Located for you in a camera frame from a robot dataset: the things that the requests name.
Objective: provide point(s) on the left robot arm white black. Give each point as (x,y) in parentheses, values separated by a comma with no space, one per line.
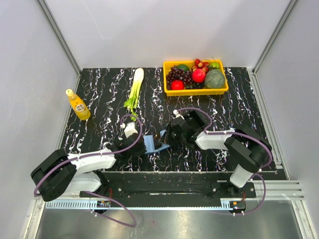
(63,172)

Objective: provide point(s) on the yellow juice bottle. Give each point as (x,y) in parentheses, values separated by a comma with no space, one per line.
(77,104)

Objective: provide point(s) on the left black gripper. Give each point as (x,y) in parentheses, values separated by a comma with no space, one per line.
(142,151)

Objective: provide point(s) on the blue leather card holder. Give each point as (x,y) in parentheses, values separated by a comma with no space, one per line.
(151,147)

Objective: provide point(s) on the green avocado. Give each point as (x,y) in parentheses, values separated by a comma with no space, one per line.
(183,67)

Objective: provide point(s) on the yellow plastic fruit bin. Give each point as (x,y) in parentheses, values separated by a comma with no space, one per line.
(193,92)

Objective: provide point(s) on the green apple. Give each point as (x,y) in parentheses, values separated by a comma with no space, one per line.
(213,66)

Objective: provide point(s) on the red pink peach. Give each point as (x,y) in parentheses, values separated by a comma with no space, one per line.
(198,76)

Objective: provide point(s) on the purple grape bunch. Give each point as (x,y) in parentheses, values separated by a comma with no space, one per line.
(177,74)

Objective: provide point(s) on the black plastic card box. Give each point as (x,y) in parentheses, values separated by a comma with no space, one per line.
(194,120)

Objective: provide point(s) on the red apple front left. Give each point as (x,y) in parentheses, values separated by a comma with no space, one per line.
(177,85)

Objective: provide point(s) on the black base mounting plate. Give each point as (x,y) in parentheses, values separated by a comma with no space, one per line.
(214,189)

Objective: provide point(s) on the green netted melon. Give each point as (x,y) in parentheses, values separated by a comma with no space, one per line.
(214,79)

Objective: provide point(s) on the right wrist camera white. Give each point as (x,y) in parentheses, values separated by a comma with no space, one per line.
(176,114)

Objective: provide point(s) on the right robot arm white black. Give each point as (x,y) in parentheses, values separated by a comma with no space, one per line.
(250,151)

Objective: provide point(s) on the celery stalk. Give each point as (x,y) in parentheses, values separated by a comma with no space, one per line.
(132,102)

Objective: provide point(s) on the black card edgewise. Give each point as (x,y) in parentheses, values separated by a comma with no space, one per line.
(159,139)

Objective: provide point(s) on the red cherry cluster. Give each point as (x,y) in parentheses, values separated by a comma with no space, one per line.
(198,64)

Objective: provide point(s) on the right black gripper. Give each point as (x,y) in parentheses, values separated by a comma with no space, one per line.
(171,143)

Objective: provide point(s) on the dark blueberry cluster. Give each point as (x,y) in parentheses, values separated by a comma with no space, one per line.
(194,86)

